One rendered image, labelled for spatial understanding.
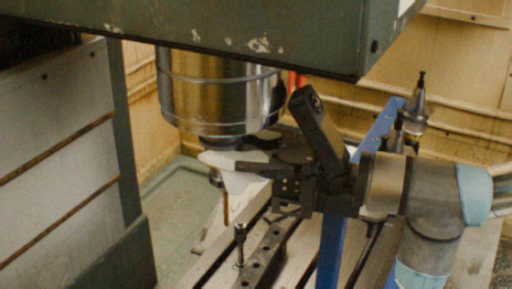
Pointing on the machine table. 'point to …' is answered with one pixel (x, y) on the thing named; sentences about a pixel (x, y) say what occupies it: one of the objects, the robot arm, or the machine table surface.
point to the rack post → (330, 251)
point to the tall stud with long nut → (240, 242)
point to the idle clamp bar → (264, 257)
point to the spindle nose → (218, 93)
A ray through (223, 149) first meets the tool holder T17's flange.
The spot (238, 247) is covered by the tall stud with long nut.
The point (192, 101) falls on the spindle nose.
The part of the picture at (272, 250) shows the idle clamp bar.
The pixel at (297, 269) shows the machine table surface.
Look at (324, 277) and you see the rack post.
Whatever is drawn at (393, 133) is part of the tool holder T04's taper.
